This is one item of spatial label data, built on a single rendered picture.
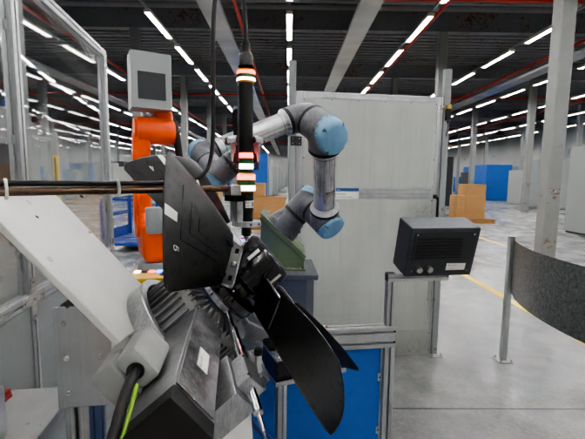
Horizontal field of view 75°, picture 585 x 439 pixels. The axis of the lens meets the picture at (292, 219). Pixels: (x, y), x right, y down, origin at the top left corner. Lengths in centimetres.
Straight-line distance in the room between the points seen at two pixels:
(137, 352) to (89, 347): 28
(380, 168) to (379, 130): 28
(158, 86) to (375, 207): 298
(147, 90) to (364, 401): 405
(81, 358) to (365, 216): 234
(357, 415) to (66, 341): 110
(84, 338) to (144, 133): 411
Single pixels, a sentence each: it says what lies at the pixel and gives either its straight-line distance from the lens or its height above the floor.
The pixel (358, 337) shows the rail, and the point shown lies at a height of 83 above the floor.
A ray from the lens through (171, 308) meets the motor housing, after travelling 82.
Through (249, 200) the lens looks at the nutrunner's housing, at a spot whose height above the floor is 134.
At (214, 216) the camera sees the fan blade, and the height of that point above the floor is 133.
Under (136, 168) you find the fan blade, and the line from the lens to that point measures 90.
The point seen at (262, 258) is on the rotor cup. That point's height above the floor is 123.
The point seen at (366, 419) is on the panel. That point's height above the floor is 49.
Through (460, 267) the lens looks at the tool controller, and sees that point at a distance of 153.
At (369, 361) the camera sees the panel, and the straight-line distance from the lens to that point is 154.
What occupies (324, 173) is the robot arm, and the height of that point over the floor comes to 141.
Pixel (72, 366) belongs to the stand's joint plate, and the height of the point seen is 103.
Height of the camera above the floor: 140
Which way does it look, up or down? 6 degrees down
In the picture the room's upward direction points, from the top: 1 degrees clockwise
